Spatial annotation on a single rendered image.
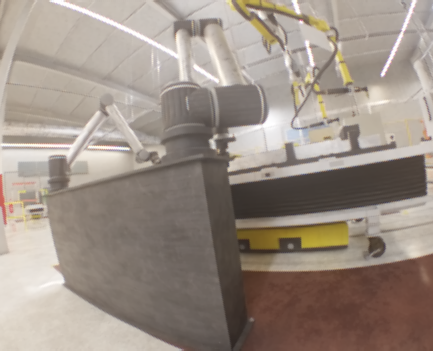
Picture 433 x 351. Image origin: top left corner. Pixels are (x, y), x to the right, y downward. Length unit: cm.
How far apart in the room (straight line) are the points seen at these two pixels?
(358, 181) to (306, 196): 46
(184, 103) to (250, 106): 28
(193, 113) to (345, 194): 135
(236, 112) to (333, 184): 112
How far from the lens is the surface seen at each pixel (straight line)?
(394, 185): 185
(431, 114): 427
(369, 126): 662
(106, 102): 226
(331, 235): 200
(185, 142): 81
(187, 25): 159
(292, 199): 179
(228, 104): 87
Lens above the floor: 80
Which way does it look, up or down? 2 degrees up
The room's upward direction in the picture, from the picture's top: 8 degrees counter-clockwise
